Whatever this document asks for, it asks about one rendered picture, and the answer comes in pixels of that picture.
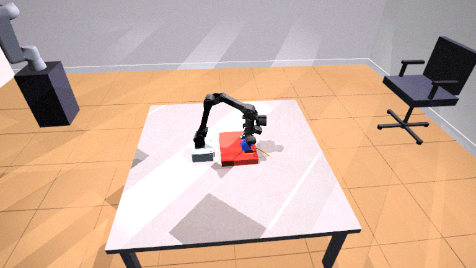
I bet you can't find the red flat plate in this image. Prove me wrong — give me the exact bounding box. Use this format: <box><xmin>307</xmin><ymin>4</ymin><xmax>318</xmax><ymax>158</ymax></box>
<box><xmin>219</xmin><ymin>131</ymin><xmax>258</xmax><ymax>167</ymax></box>

